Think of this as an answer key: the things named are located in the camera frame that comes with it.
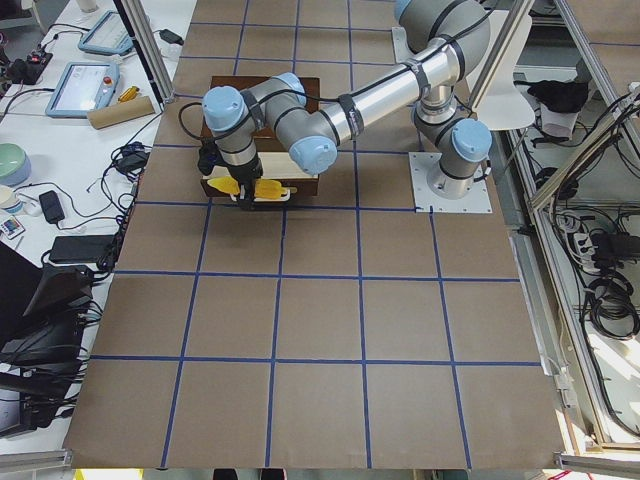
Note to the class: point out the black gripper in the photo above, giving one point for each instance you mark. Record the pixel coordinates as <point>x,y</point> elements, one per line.
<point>246,176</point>

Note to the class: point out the yellow toy corn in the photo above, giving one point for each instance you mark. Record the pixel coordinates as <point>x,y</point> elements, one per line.
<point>260,189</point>

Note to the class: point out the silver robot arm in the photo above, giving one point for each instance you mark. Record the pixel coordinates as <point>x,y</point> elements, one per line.
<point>462,21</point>
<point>312,139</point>

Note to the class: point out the black laptop power brick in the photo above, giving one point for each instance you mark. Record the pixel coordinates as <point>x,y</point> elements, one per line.
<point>79,248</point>

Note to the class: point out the brown cardboard tube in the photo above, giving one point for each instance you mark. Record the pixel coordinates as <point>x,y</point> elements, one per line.
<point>120,112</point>

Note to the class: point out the black power adapter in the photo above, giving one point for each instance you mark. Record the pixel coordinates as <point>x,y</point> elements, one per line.
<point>171,37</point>

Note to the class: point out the black smartphone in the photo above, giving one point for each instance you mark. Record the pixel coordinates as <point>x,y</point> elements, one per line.
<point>51,207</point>

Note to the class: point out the near blue teach pendant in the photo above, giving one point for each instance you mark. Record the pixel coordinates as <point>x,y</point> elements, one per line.
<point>83,87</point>

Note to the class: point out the blue teach pendant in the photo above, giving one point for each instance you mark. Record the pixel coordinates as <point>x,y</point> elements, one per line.
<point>107,37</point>
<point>83,87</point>

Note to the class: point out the far blue teach pendant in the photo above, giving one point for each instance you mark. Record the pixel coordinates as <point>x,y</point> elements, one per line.
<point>107,37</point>

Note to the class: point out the green and blue bowl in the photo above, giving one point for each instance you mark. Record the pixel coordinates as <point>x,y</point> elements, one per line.
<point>15,166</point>

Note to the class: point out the white paper cup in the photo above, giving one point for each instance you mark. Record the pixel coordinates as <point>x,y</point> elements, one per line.
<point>9,201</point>

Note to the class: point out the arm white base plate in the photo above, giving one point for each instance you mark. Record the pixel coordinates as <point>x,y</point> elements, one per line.
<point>402,52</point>
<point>435,192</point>

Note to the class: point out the aluminium frame post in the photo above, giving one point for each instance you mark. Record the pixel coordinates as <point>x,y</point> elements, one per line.
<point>136,23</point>

